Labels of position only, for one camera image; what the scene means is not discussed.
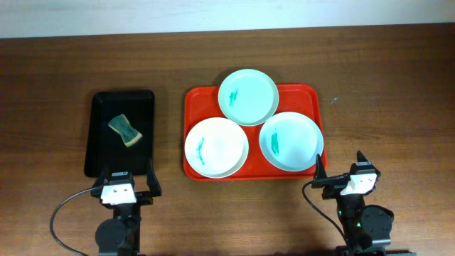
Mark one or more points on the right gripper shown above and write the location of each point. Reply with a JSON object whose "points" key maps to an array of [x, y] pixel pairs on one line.
{"points": [[320, 180]]}

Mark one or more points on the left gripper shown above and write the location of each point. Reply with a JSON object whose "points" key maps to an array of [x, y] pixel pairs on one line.
{"points": [[146, 198]]}

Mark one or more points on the green and yellow sponge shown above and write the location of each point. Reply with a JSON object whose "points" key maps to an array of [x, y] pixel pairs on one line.
{"points": [[121, 125]]}

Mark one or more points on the white plate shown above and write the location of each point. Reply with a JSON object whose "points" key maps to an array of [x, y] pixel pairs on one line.
{"points": [[216, 147]]}

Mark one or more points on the mint green plate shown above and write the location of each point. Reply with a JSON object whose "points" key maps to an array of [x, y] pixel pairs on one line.
{"points": [[248, 97]]}

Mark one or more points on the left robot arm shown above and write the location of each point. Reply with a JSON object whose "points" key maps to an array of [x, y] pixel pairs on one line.
{"points": [[120, 234]]}

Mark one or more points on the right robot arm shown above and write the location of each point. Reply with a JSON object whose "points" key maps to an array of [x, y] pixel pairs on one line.
{"points": [[364, 228]]}

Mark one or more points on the black plastic tray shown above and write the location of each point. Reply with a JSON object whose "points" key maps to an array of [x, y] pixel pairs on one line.
{"points": [[106, 153]]}

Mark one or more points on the light blue plate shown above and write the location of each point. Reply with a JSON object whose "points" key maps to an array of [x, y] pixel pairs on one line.
{"points": [[291, 141]]}

